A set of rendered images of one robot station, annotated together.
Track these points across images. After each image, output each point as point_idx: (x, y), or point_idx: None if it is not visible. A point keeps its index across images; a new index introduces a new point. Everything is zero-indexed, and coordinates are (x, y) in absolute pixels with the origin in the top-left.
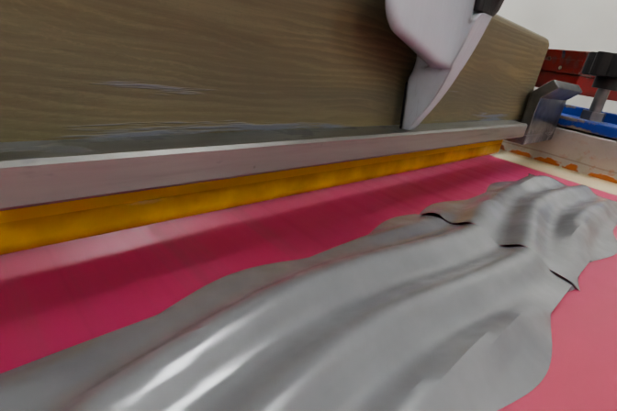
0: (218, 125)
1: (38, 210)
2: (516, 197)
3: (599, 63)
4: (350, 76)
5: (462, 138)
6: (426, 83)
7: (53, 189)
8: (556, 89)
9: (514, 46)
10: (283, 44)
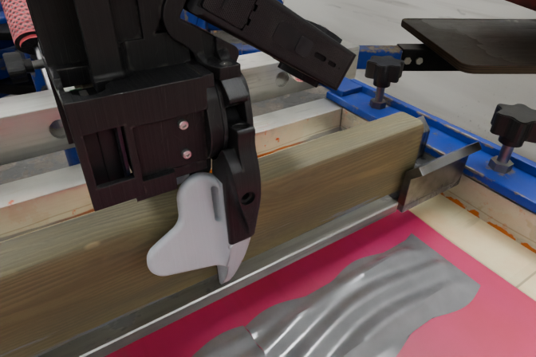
0: (67, 339)
1: None
2: (348, 292)
3: (496, 124)
4: (160, 276)
5: (291, 260)
6: (222, 266)
7: None
8: (421, 176)
9: (360, 162)
10: (96, 294)
